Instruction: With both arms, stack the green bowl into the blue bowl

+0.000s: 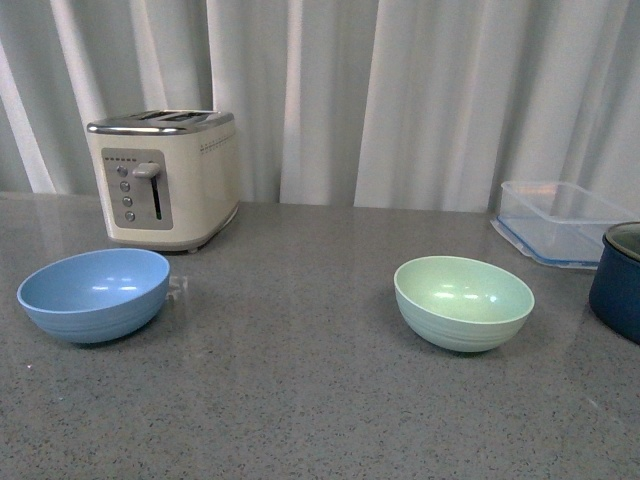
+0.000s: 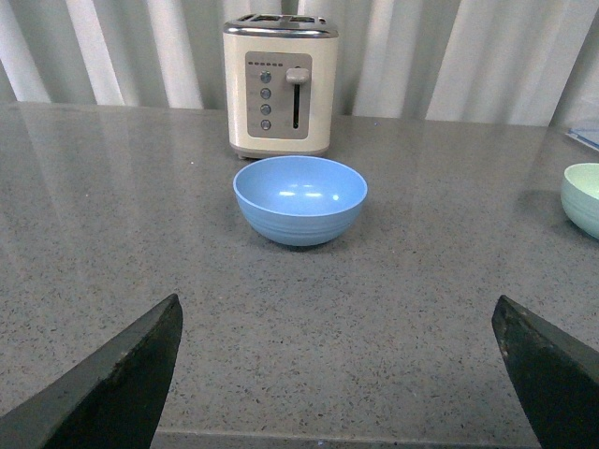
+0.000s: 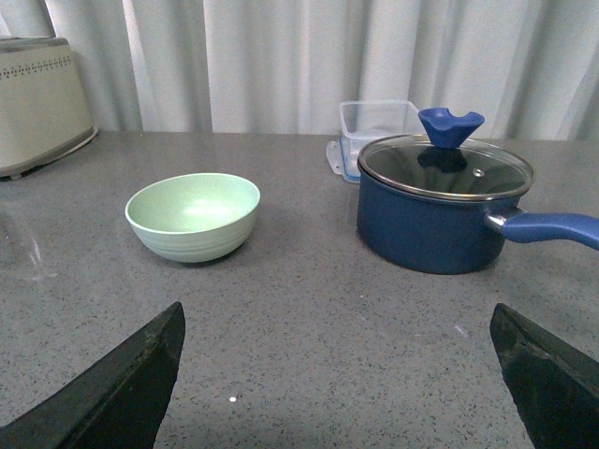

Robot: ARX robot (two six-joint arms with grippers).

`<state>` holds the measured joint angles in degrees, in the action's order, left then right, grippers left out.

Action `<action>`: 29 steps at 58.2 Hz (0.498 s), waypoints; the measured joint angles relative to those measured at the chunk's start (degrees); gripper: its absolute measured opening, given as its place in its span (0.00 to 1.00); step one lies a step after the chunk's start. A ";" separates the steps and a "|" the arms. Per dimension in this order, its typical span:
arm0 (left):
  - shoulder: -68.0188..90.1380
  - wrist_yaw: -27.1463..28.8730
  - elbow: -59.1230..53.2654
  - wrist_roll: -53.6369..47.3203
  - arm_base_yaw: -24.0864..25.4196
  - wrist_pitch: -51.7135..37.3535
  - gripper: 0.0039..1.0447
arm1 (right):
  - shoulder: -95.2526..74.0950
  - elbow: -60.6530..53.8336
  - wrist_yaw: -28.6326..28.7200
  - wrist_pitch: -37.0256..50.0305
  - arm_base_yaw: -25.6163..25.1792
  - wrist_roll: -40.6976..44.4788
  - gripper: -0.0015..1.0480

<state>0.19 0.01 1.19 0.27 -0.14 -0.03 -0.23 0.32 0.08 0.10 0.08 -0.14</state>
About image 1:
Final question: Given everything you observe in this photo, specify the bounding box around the green plastic bowl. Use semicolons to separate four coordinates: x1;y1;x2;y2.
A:
394;256;535;353

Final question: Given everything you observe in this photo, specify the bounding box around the blue plastic bowl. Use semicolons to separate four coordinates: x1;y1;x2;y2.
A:
17;248;170;344

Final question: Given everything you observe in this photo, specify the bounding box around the white pleated curtain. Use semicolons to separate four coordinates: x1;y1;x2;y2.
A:
1;1;639;212

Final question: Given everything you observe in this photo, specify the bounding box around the cream two-slot toaster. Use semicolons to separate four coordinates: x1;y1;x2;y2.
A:
86;109;240;251

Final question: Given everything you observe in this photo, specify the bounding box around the dark blue saucepan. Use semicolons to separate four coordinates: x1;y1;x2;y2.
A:
589;234;639;344

